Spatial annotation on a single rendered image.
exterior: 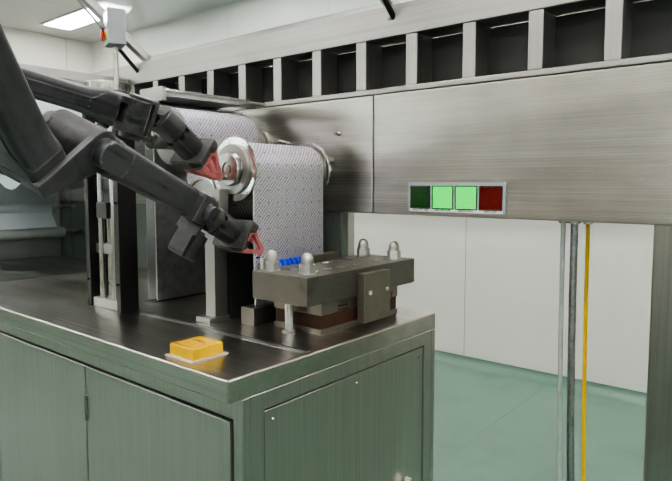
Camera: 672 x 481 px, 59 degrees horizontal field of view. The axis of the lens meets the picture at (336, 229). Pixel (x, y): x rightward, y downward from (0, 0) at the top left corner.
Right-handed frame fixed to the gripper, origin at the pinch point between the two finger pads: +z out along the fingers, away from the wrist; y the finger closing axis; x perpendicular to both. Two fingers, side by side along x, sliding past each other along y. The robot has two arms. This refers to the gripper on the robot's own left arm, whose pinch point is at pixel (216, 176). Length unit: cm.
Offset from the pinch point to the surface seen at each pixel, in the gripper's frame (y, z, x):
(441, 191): 39, 28, 19
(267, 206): 8.1, 10.4, -0.2
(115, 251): -29.7, 7.1, -19.5
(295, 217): 8.7, 19.5, 3.2
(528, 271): -18, 249, 121
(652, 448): 85, 72, -14
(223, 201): 0.5, 4.8, -3.4
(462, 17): 41, 5, 51
